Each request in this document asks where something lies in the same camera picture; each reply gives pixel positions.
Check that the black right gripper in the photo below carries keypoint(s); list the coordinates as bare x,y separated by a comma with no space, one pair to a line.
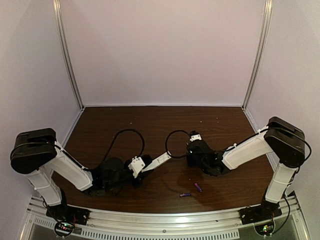
193,147

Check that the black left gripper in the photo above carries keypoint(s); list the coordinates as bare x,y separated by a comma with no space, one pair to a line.
146,161

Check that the purple battery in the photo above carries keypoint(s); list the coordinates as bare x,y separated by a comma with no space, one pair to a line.
185,195
198,187

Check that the white remote control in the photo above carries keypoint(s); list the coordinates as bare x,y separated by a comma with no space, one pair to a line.
157,162

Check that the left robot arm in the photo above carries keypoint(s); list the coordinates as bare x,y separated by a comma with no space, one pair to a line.
36,153

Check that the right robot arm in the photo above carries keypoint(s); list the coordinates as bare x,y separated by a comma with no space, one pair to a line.
278,136

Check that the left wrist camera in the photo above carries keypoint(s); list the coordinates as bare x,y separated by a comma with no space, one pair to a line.
136,166

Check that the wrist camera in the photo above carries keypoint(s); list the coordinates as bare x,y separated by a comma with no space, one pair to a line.
194,136
136,166

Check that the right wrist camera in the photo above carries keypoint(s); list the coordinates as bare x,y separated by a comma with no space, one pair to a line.
194,136

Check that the perforated cable tray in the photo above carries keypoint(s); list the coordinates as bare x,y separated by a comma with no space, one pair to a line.
43,229

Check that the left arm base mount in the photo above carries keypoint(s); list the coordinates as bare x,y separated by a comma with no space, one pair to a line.
70,214

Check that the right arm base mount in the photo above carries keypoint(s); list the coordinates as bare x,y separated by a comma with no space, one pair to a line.
262,212

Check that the aluminium front rail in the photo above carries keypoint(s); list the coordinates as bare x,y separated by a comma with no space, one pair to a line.
202,222

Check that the aluminium corner post right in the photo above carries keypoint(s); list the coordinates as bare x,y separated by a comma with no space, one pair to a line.
264,32

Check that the aluminium corner post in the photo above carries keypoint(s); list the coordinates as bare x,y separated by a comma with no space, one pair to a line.
264,32
65,53

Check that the aluminium corner post left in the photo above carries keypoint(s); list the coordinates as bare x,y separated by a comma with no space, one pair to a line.
65,53

